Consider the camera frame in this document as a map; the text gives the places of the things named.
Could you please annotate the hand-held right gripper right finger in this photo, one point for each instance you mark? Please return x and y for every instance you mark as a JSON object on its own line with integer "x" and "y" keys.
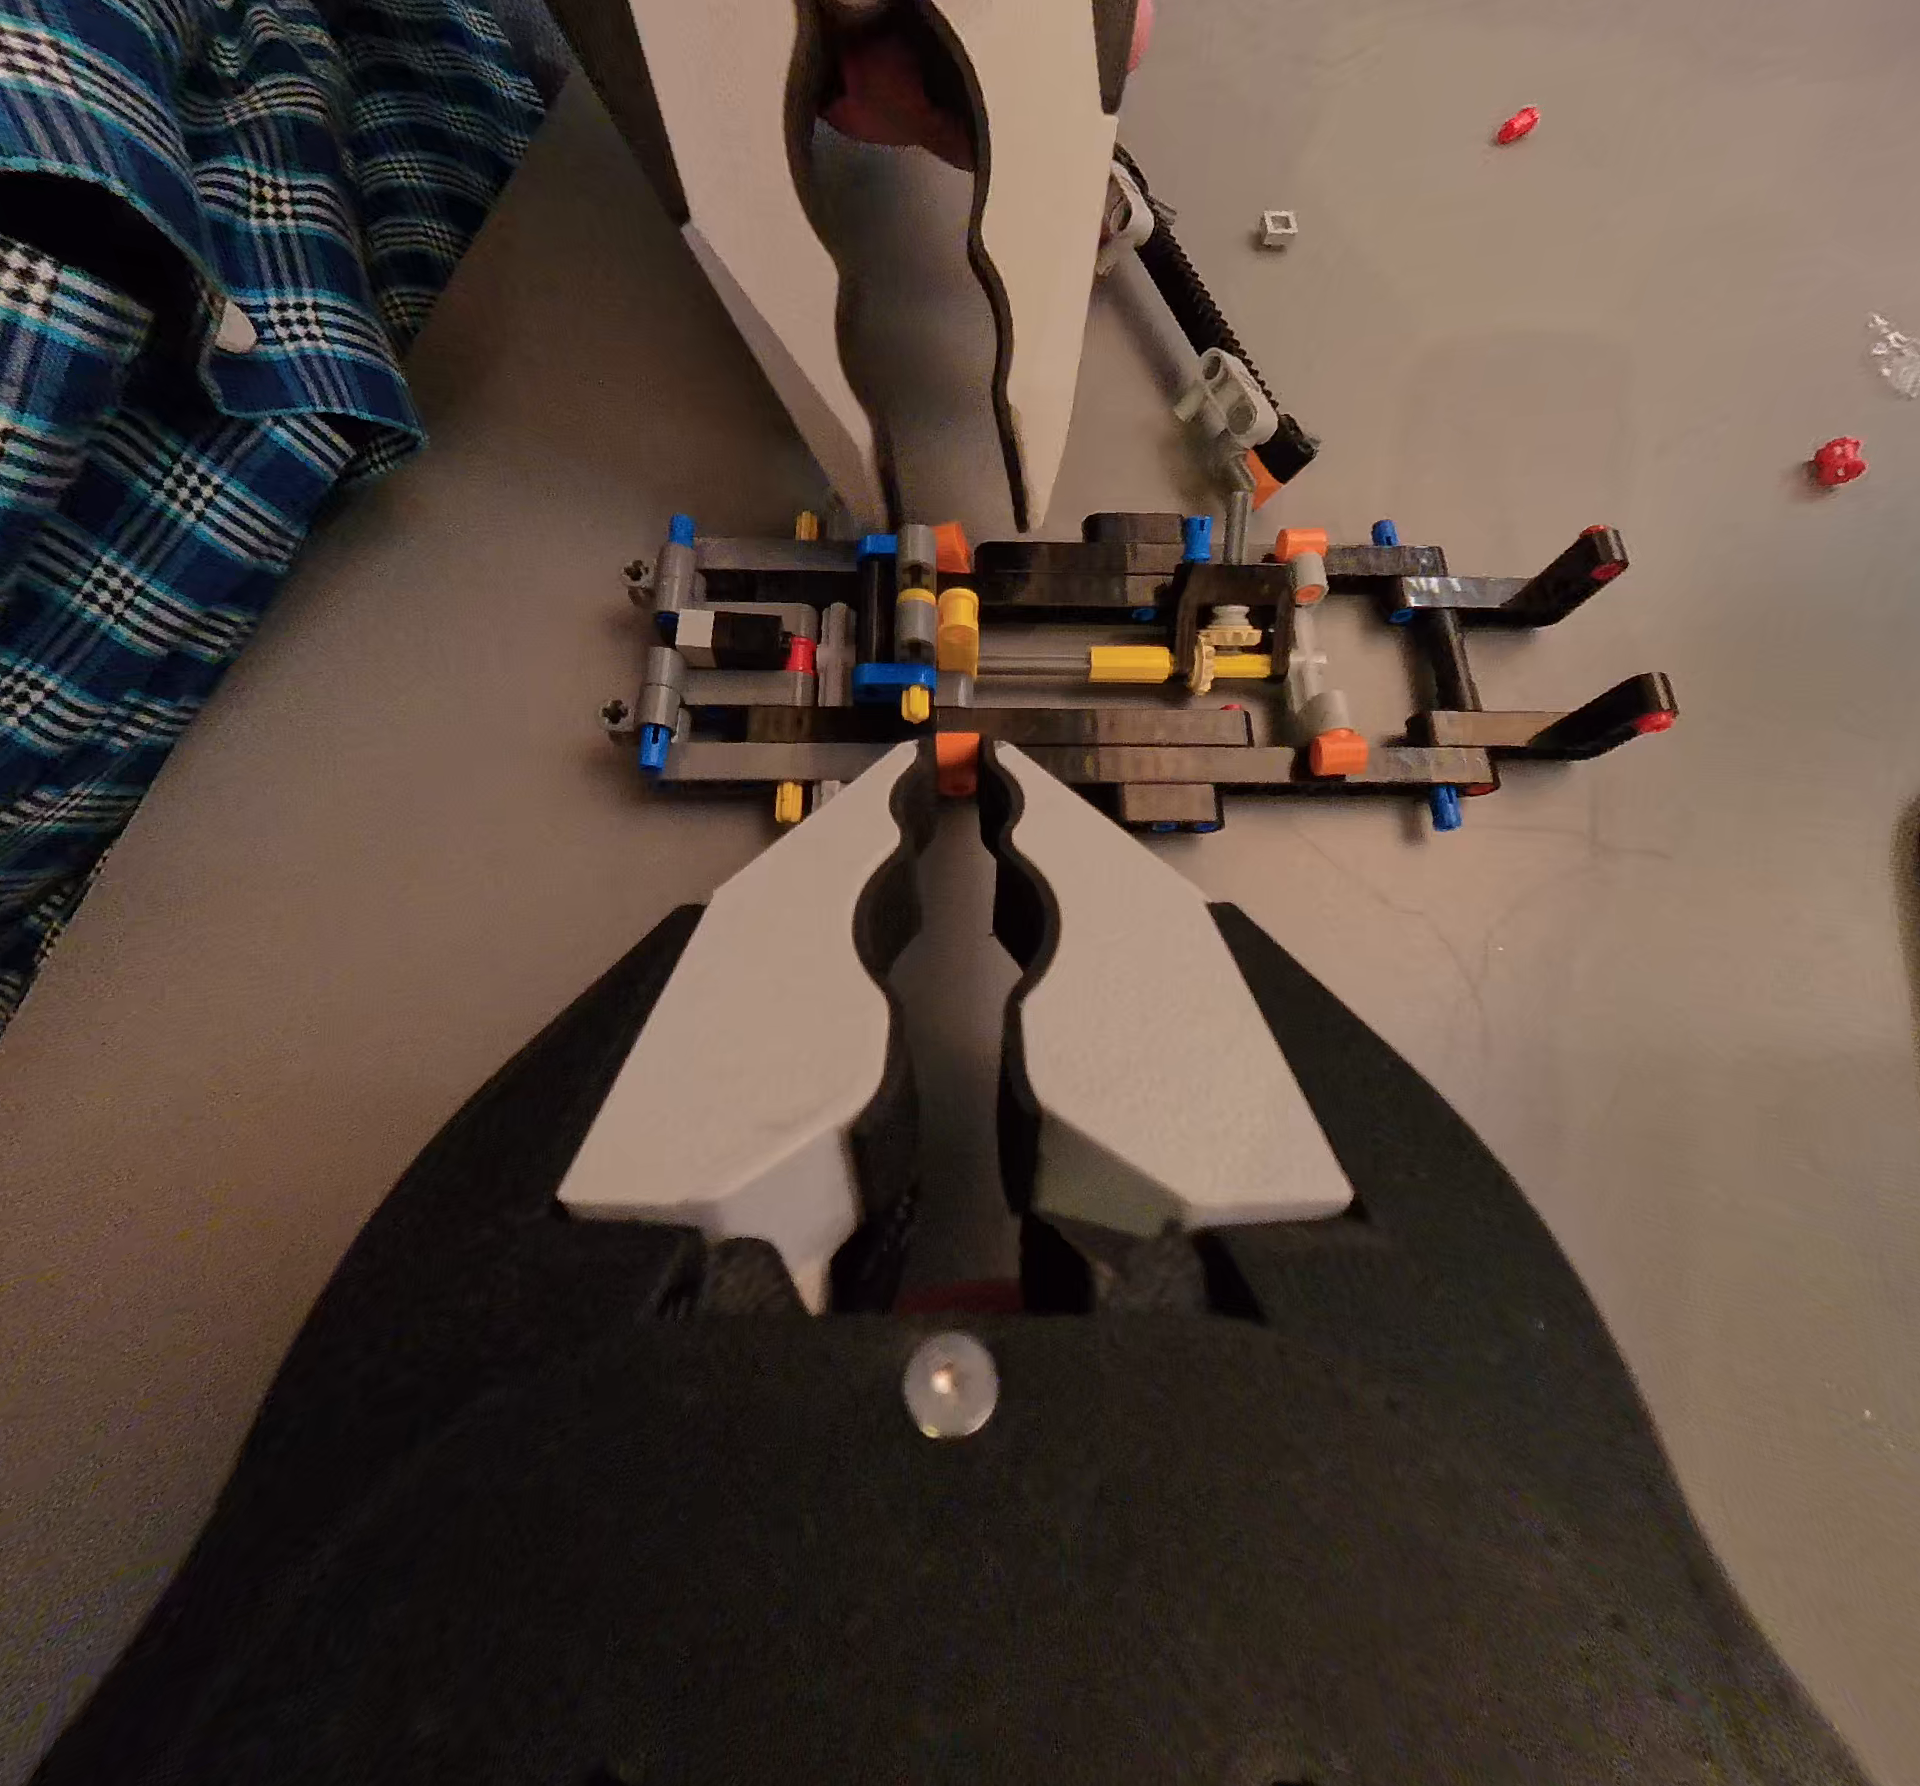
{"x": 1185, "y": 1066}

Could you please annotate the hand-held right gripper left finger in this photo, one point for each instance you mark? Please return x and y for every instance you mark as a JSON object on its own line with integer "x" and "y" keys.
{"x": 720, "y": 1066}

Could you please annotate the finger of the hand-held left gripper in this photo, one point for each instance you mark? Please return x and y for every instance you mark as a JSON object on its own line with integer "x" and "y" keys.
{"x": 720, "y": 91}
{"x": 1049, "y": 91}

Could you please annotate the black lego gear rack assembly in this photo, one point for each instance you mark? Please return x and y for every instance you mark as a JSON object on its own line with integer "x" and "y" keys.
{"x": 1199, "y": 279}

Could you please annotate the black lego chassis assembly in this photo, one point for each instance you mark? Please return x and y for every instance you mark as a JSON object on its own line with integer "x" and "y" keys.
{"x": 1140, "y": 728}

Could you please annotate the small grey square lego piece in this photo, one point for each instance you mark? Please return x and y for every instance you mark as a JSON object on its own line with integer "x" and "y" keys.
{"x": 1278, "y": 227}

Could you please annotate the small red lego piece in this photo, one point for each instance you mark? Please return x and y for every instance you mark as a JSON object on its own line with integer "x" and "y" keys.
{"x": 1517, "y": 124}
{"x": 1833, "y": 462}

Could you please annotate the person's left hand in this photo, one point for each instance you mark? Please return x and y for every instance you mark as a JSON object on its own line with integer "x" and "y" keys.
{"x": 899, "y": 127}

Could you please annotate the small clear plastic piece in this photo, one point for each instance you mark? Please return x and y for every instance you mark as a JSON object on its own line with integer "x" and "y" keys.
{"x": 1897, "y": 354}

